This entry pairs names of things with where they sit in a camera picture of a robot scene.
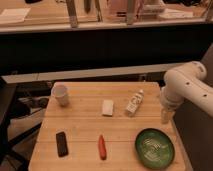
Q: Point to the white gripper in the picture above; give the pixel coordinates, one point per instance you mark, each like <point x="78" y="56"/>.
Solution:
<point x="166" y="115"/>

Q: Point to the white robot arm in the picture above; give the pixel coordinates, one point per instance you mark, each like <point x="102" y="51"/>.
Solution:
<point x="185" y="82"/>

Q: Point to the green glass plate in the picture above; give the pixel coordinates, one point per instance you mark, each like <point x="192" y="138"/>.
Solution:
<point x="154" y="149"/>

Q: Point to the white sponge block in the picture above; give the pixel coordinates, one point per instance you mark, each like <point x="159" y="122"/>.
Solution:
<point x="107" y="108"/>

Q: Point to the black rectangular bar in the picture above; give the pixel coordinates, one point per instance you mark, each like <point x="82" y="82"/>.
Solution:
<point x="62" y="147"/>

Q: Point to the white paper sheet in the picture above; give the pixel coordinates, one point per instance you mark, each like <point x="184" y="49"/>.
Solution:
<point x="9" y="16"/>

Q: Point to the metal frame post right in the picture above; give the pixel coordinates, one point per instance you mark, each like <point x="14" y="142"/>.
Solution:
<point x="130" y="11"/>

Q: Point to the metal frame post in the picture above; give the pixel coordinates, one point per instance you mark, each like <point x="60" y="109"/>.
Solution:
<point x="130" y="11"/>
<point x="72" y="13"/>

